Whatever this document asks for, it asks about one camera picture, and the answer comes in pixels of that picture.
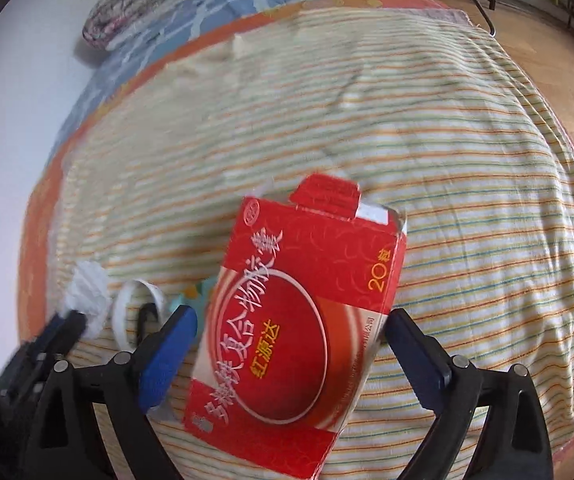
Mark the folded floral quilt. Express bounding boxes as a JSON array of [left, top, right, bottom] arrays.
[[82, 0, 233, 51]]

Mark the white tissue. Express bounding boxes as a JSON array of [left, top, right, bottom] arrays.
[[62, 260, 109, 338]]

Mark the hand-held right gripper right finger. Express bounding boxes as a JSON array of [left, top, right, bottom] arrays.
[[388, 308, 554, 480]]

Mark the yellow striped cloth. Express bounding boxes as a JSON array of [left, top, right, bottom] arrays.
[[52, 2, 574, 480]]

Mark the blue checked bedsheet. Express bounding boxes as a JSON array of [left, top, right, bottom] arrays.
[[50, 0, 320, 158]]

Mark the red cardboard box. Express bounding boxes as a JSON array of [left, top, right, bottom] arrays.
[[183, 174, 409, 478]]

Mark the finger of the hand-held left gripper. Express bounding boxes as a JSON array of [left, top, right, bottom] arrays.
[[31, 311, 88, 361]]

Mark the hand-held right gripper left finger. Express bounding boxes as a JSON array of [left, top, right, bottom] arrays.
[[24, 304, 199, 480]]

